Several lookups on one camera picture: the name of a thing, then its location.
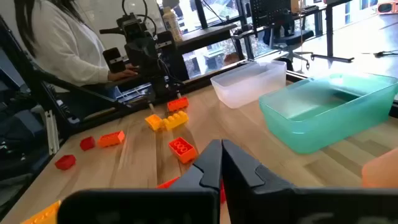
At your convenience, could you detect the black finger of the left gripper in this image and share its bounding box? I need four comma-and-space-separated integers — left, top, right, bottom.
102, 47, 127, 74
155, 30, 177, 52

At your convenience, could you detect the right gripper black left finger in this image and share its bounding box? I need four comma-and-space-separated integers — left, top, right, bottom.
57, 139, 223, 224

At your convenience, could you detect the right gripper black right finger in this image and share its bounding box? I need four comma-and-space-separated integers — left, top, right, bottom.
221, 139, 398, 224

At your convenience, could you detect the long red toy brick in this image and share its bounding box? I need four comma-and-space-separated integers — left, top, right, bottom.
155, 176, 226, 205

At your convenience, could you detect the long orange toy brick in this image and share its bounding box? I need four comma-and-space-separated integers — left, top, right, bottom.
168, 136, 198, 165
167, 96, 190, 113
97, 130, 126, 149

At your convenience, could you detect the small yellow toy brick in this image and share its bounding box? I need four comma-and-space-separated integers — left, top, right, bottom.
144, 113, 164, 132

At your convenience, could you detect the small red toy brick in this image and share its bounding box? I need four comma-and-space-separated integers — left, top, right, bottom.
79, 136, 96, 152
54, 154, 77, 171

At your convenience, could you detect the long yellow toy brick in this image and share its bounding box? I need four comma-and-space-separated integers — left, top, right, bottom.
19, 200, 62, 224

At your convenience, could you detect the white labelled plastic bottle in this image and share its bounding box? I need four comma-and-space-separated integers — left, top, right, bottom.
161, 6, 184, 43

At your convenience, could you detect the person's hand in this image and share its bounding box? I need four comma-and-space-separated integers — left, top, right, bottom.
108, 68, 139, 83

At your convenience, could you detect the person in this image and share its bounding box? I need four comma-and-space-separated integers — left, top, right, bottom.
12, 0, 140, 94

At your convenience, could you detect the teal plastic bin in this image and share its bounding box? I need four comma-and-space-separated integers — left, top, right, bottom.
258, 72, 398, 155

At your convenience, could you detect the clear plastic bin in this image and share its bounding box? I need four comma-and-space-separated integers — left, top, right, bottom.
210, 59, 288, 110

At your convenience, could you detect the silver aluminium bar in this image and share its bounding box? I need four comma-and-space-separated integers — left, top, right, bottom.
44, 110, 60, 156

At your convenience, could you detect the orange plastic bin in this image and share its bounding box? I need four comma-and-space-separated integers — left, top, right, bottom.
361, 147, 398, 189

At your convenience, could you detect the black pegboard panel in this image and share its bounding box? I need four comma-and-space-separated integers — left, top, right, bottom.
249, 0, 293, 32

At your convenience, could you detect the black office chair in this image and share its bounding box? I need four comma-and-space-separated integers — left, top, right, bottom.
272, 12, 315, 72

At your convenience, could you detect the black standing desk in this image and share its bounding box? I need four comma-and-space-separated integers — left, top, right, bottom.
310, 0, 355, 63

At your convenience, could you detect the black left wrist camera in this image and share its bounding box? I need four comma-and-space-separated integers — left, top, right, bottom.
116, 12, 147, 40

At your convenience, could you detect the large window wall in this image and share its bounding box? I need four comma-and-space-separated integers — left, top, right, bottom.
183, 0, 315, 78

